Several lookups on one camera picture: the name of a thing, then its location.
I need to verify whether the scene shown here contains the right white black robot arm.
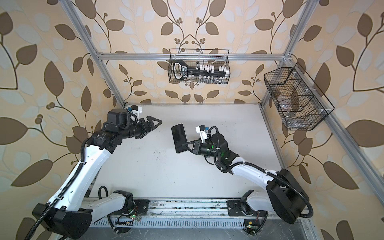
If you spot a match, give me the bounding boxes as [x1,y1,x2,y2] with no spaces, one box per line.
[174,134,314,224]

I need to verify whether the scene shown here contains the right wall wire basket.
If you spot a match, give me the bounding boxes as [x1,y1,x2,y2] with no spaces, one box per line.
[264,63,335,131]

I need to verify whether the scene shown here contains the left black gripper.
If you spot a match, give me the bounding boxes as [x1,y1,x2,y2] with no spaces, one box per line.
[118,116,162,141]

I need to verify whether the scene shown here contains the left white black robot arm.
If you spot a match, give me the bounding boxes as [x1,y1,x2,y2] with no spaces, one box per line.
[25,109,162,240]

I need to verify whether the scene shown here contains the aluminium frame bars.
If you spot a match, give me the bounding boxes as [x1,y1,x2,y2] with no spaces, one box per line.
[64,1,384,205]

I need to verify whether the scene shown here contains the aluminium front rail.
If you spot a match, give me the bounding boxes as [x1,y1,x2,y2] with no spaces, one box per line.
[62,197,307,229]

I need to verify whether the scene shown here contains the back wall wire basket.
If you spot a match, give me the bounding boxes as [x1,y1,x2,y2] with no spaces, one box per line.
[168,48,231,85]

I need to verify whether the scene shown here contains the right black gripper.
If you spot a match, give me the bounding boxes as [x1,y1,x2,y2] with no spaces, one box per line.
[183,140,222,160]

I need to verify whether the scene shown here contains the black tool with white bits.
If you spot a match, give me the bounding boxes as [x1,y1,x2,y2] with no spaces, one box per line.
[169,60,231,81]

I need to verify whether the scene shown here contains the wrist white camera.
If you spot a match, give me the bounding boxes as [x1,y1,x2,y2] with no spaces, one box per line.
[196,125,208,143]
[126,105,143,118]

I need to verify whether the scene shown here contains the black smartphone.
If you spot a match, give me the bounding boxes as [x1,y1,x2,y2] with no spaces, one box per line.
[171,124,189,154]

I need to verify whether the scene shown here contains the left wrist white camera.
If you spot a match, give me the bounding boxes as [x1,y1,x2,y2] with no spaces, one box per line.
[126,105,143,118]

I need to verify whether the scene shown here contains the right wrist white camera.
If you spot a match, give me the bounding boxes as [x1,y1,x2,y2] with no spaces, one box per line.
[196,125,208,143]

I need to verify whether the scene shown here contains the wall wire basket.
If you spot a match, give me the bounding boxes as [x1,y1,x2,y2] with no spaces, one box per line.
[168,48,231,85]
[264,63,335,131]

